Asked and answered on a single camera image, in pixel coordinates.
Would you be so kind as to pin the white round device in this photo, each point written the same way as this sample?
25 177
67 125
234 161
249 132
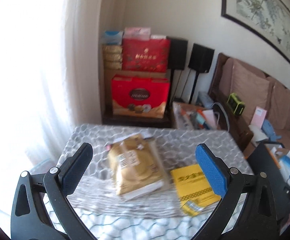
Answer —
257 132

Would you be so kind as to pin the framed ink painting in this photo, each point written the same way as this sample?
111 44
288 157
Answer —
264 12

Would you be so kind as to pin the gold flat box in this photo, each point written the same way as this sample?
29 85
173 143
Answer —
112 48
112 56
113 64

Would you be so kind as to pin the red chocolate gift box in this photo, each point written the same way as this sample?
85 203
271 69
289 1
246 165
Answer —
140 97

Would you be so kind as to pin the lime green portable speaker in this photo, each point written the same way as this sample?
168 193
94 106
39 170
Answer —
236 104

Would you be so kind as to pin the light blue massager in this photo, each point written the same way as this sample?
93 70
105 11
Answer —
271 130

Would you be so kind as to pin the blue white tissue packet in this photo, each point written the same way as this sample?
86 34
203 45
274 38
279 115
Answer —
112 37

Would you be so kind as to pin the open cardboard clutter box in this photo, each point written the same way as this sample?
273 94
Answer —
199 123

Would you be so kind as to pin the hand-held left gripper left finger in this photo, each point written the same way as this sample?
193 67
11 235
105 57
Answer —
77 170

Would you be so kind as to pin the pink white packet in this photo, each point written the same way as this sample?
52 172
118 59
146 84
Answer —
137 33

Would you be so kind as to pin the yellow instruction booklet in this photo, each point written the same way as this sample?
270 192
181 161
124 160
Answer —
192 187

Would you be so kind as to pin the brown sofa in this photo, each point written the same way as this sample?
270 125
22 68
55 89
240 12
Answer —
237 130

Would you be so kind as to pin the dark wooden stand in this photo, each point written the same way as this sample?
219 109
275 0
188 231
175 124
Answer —
135 121

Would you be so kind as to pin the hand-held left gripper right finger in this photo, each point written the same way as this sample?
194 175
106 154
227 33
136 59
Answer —
211 172

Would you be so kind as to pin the clear plastic packet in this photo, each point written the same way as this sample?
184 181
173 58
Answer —
182 115

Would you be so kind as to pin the black storage box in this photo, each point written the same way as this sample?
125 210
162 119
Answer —
264 170

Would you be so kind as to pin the white curtain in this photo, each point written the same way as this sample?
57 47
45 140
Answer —
22 55

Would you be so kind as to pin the black speaker on stand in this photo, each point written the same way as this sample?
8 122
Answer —
177 52
201 57

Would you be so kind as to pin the pale blue box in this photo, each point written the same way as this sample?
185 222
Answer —
206 99

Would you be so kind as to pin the patterned fleece blanket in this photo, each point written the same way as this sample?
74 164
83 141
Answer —
97 210

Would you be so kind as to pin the dark red tea gift bag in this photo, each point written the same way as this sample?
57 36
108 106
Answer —
146 55

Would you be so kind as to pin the gold tissue pack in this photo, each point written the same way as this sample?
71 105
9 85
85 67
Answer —
135 170

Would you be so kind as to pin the pink card box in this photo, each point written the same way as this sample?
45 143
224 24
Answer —
258 116

